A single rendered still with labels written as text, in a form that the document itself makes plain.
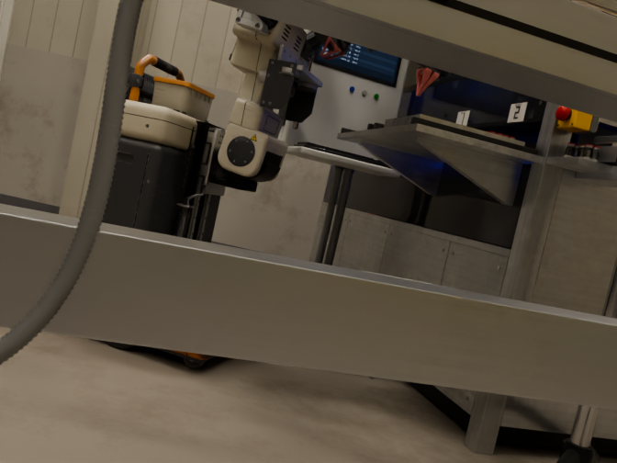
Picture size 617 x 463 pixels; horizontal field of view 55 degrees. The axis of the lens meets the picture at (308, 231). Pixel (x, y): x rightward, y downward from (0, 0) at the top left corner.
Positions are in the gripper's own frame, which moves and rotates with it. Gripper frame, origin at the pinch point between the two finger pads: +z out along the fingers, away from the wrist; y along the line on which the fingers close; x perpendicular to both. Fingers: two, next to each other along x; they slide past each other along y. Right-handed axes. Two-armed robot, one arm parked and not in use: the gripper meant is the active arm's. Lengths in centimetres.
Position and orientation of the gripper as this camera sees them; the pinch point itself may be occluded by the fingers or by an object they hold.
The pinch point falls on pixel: (419, 93)
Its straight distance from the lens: 177.6
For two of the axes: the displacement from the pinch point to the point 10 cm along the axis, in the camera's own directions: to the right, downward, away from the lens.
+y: 8.8, 3.8, 2.9
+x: -2.5, -1.5, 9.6
